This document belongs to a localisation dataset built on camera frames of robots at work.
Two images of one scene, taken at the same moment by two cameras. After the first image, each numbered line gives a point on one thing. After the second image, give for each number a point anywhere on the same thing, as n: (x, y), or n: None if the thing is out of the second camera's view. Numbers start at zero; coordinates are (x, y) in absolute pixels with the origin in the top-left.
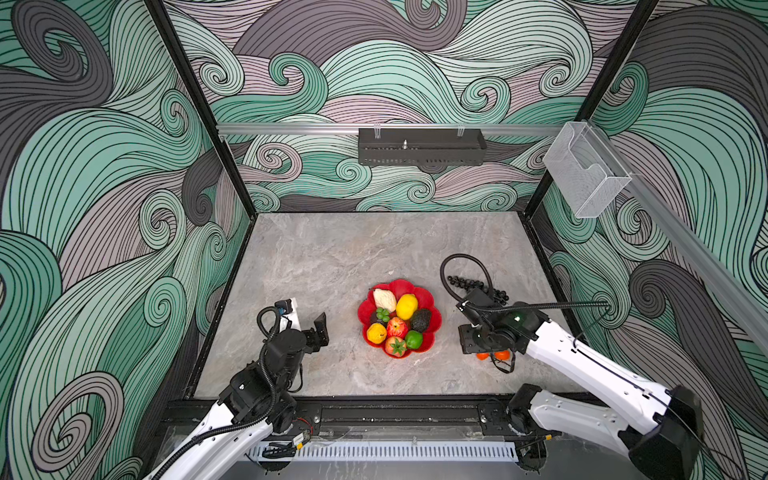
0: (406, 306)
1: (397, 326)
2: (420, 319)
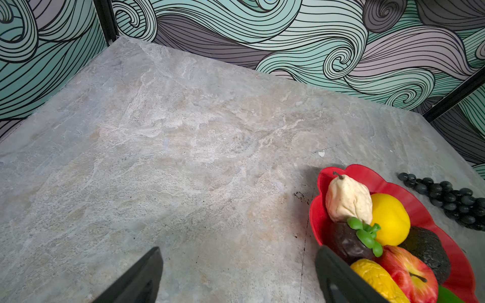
0: (393, 219)
1: (418, 281)
2: (429, 246)
